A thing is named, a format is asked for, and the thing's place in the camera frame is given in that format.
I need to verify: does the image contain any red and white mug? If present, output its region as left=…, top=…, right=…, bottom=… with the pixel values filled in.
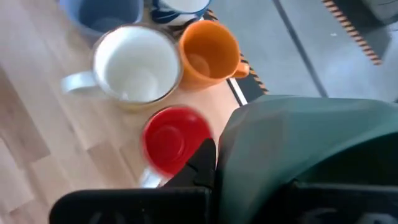
left=139, top=105, right=214, bottom=189

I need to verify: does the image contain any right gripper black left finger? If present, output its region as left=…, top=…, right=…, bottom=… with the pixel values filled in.
left=49, top=138, right=217, bottom=224

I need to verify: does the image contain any orange mug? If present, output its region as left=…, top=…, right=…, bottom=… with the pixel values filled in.
left=178, top=20, right=251, bottom=91

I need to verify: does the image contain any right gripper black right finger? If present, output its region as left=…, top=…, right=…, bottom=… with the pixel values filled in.
left=253, top=182, right=398, bottom=224

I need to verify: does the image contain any green faceted mug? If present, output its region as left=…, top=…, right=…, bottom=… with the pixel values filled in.
left=216, top=95, right=398, bottom=224

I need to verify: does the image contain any white mug blue floral print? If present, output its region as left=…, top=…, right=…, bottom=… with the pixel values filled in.
left=150, top=0, right=212, bottom=27

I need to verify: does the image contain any lavender faceted mug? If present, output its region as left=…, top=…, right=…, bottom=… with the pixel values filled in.
left=58, top=0, right=144, bottom=40

